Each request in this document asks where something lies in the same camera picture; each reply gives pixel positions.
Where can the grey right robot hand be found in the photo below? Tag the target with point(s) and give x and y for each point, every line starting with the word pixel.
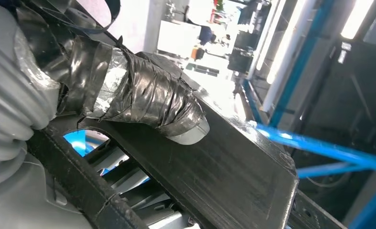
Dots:
pixel 143 91

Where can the blue metal shelf rack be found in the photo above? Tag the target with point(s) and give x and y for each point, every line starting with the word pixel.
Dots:
pixel 317 148

